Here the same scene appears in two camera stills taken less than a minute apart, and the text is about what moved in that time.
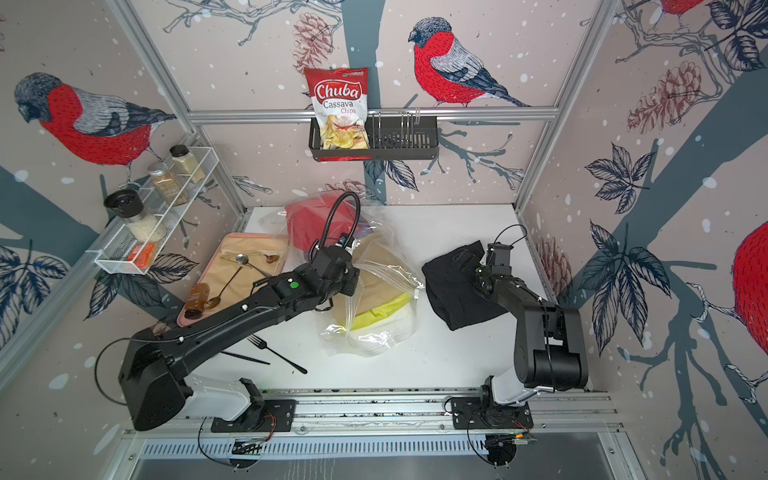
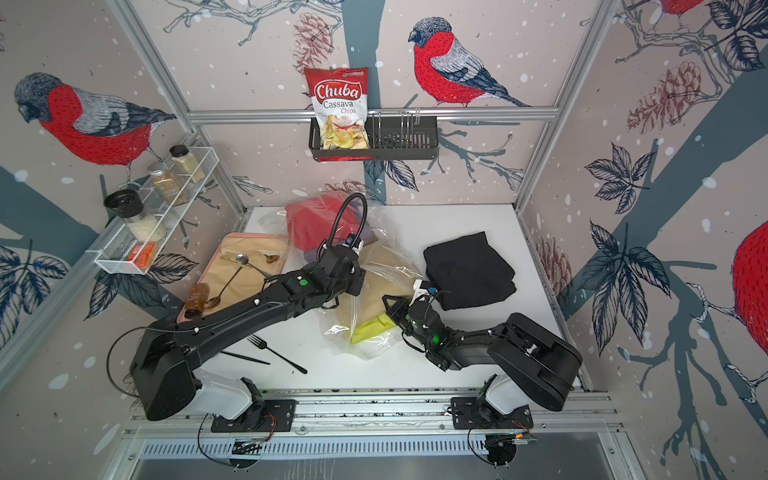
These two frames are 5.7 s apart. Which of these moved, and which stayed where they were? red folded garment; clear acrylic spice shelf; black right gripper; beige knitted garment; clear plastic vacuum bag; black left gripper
Moved: beige knitted garment; black right gripper
Stayed: clear plastic vacuum bag; red folded garment; black left gripper; clear acrylic spice shelf
